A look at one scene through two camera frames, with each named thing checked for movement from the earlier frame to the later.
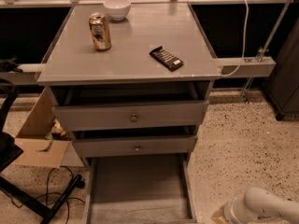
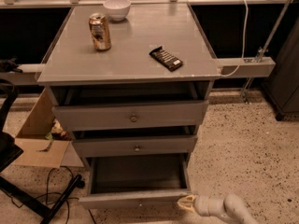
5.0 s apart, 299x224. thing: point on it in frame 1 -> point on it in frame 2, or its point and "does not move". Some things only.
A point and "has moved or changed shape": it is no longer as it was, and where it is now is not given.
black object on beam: (9, 65) does not move
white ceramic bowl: (118, 7) does not move
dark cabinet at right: (282, 89) does not move
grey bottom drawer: (154, 189) has moved or changed shape
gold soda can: (100, 31) does not move
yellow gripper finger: (219, 217) -> (187, 202)
